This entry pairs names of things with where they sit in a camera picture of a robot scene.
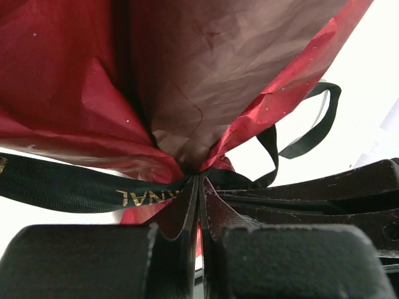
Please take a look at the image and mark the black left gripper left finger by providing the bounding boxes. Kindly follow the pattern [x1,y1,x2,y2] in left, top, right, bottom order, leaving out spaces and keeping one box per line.
[1,178,199,298]

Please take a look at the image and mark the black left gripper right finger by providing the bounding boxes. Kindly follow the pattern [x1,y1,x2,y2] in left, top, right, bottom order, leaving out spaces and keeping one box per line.
[199,177,390,298]

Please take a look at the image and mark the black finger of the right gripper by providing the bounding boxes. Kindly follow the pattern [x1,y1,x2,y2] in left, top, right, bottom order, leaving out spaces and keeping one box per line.
[217,158,398,215]

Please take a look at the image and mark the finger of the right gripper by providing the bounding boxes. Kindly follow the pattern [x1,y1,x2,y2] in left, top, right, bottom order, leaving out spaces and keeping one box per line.
[232,205,398,265]

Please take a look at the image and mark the dark green printed ribbon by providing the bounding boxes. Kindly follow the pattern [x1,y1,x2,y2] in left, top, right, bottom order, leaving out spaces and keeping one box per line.
[1,82,342,214]

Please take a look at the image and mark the red paper flower wrapping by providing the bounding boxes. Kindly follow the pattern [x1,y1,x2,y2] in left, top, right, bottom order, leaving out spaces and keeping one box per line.
[0,0,375,225]

